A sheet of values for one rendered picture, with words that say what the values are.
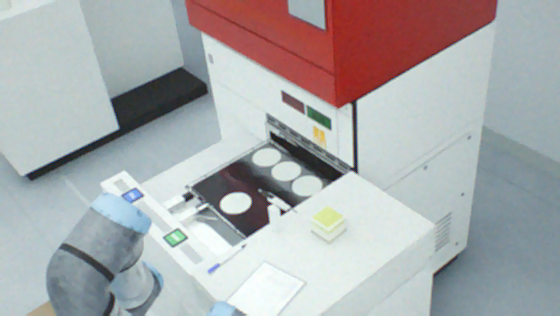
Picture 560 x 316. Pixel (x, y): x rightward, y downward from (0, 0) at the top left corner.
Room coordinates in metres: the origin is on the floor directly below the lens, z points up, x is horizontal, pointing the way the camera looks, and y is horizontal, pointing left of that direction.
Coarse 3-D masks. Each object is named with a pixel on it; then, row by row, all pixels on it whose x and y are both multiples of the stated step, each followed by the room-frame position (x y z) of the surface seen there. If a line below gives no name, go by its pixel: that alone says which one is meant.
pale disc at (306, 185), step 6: (300, 180) 1.61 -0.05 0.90; (306, 180) 1.60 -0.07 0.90; (312, 180) 1.60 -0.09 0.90; (318, 180) 1.59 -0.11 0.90; (294, 186) 1.58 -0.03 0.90; (300, 186) 1.58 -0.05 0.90; (306, 186) 1.57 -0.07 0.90; (312, 186) 1.57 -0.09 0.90; (318, 186) 1.56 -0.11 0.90; (300, 192) 1.55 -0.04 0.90; (306, 192) 1.54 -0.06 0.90; (312, 192) 1.54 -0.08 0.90
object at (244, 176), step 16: (272, 144) 1.82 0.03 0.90; (240, 160) 1.75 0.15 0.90; (288, 160) 1.72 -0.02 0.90; (208, 176) 1.68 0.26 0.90; (224, 176) 1.67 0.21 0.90; (240, 176) 1.66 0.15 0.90; (256, 176) 1.65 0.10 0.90; (272, 176) 1.64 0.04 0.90; (320, 176) 1.61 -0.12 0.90; (208, 192) 1.60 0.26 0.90; (224, 192) 1.59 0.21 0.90; (240, 192) 1.58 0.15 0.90; (256, 192) 1.57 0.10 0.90; (272, 192) 1.56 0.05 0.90; (288, 192) 1.55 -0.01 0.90; (256, 208) 1.49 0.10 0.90; (240, 224) 1.43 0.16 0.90; (256, 224) 1.42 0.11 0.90
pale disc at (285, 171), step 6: (288, 162) 1.71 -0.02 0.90; (276, 168) 1.68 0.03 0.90; (282, 168) 1.68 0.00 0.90; (288, 168) 1.67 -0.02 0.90; (294, 168) 1.67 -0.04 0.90; (300, 168) 1.67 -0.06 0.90; (276, 174) 1.65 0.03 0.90; (282, 174) 1.65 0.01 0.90; (288, 174) 1.64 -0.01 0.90; (294, 174) 1.64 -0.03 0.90; (282, 180) 1.62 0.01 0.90; (288, 180) 1.61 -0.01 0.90
